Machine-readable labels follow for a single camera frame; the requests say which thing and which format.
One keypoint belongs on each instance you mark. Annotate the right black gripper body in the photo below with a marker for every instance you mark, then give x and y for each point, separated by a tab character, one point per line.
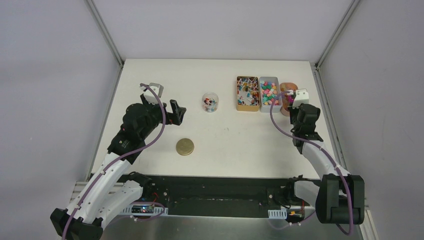
293	115

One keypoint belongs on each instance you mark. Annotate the clear plastic jar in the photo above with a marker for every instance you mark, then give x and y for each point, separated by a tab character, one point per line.
210	101

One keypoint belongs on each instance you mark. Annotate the white tin of candies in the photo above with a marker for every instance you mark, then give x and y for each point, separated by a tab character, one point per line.
269	88

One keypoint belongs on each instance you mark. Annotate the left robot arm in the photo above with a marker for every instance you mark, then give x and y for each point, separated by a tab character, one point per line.
88	215

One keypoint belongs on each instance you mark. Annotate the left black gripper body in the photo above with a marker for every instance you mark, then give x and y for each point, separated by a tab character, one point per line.
168	111

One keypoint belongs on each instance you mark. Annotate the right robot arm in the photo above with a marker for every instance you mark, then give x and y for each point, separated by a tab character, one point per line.
340	198

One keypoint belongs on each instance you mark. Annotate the gold tin of lollipops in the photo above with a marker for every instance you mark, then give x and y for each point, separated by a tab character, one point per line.
247	94

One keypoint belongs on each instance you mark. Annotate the pink tray of gummies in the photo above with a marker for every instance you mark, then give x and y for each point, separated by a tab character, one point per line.
285	86

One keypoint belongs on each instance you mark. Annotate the gold jar lid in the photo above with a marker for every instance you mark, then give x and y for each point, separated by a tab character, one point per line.
185	147

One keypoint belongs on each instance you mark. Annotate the magenta plastic scoop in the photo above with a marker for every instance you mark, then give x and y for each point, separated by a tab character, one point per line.
289	96

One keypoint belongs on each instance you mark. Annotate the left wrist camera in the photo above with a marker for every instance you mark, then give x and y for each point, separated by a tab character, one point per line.
152	92

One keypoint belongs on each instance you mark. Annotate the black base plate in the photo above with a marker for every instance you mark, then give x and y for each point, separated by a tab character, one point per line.
221	196

